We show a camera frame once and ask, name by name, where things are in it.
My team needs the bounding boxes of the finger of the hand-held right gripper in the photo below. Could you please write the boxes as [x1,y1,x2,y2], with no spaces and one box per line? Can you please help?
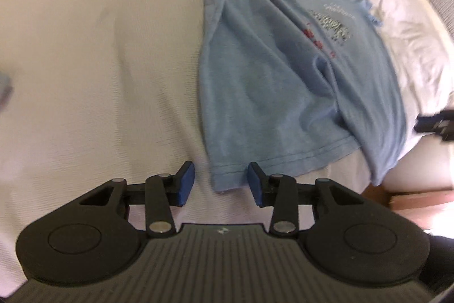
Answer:
[415,109,454,144]

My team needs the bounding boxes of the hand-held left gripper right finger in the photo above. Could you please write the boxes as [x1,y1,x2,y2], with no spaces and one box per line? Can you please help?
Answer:
[247,162,366,236]

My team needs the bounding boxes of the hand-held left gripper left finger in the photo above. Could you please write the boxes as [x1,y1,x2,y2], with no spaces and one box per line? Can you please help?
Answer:
[76,161,196,238]

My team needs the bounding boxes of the light blue printed t-shirt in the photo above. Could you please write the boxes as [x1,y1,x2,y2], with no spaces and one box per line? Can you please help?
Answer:
[107,0,408,192]

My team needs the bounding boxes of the grey checked pillow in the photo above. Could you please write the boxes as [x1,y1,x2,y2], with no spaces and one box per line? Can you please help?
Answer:
[425,0,454,37]

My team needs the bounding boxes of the white bed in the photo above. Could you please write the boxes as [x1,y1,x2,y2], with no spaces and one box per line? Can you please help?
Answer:
[0,0,454,289]

